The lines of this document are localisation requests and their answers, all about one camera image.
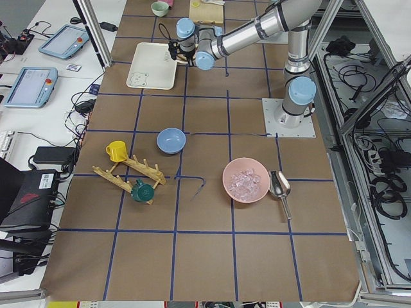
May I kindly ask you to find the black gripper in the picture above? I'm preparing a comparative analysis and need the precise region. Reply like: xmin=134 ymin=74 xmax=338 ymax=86
xmin=168 ymin=40 xmax=196 ymax=67

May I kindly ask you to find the white round plate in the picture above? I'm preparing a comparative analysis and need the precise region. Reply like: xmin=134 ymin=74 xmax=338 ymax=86
xmin=176 ymin=55 xmax=189 ymax=65

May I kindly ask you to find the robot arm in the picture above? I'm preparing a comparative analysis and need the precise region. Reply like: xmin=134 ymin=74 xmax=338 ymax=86
xmin=168 ymin=0 xmax=321 ymax=129

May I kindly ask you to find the cream bear tray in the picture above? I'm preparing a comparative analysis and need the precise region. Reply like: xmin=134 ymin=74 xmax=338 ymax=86
xmin=126 ymin=42 xmax=177 ymax=90

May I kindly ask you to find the wooden cutting board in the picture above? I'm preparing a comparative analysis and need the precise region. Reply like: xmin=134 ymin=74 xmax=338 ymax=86
xmin=189 ymin=0 xmax=224 ymax=24

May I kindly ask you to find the light green bowl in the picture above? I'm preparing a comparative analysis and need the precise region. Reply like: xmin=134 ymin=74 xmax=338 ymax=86
xmin=151 ymin=1 xmax=169 ymax=17

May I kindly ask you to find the pink cloth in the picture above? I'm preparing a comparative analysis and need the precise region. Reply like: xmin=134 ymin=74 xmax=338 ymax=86
xmin=163 ymin=0 xmax=174 ymax=8

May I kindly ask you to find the blue bowl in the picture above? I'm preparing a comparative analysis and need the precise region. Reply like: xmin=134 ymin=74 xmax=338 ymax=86
xmin=157 ymin=128 xmax=186 ymax=155

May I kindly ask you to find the small power brick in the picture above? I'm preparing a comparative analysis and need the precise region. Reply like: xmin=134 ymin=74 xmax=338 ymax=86
xmin=100 ymin=22 xmax=118 ymax=32

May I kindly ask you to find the yellow mug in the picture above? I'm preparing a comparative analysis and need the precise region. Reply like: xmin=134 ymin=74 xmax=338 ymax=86
xmin=105 ymin=141 xmax=128 ymax=162

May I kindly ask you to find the wooden dish rack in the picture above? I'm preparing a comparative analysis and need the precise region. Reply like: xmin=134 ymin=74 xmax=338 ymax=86
xmin=92 ymin=154 xmax=168 ymax=205

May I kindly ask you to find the far teach pendant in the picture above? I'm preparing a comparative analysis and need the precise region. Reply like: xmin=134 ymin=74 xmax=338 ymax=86
xmin=38 ymin=24 xmax=89 ymax=60

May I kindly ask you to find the teach pendant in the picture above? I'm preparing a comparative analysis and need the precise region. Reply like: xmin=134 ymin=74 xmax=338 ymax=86
xmin=38 ymin=24 xmax=89 ymax=60
xmin=4 ymin=67 xmax=58 ymax=108

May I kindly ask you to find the pink bowl with ice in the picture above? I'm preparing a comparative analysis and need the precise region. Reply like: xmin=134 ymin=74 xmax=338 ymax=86
xmin=222 ymin=157 xmax=270 ymax=203

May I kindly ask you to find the dark green mug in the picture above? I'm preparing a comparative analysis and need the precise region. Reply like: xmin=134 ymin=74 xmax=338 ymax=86
xmin=131 ymin=179 xmax=154 ymax=202

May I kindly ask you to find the metal scoop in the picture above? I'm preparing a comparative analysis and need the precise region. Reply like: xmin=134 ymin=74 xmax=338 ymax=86
xmin=269 ymin=171 xmax=292 ymax=220

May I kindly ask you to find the black power adapter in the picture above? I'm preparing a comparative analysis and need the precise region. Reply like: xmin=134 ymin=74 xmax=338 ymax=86
xmin=32 ymin=146 xmax=74 ymax=166

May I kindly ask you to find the near teach pendant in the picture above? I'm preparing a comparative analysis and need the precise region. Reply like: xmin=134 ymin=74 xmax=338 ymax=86
xmin=4 ymin=67 xmax=58 ymax=108

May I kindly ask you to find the black computer box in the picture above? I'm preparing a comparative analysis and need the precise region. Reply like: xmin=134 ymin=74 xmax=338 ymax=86
xmin=1 ymin=158 xmax=60 ymax=233

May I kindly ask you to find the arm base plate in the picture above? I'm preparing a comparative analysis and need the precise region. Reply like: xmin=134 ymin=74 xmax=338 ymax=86
xmin=258 ymin=32 xmax=288 ymax=44
xmin=262 ymin=98 xmax=316 ymax=138

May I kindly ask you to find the aluminium frame post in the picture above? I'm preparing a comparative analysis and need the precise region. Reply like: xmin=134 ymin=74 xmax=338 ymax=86
xmin=73 ymin=0 xmax=112 ymax=70

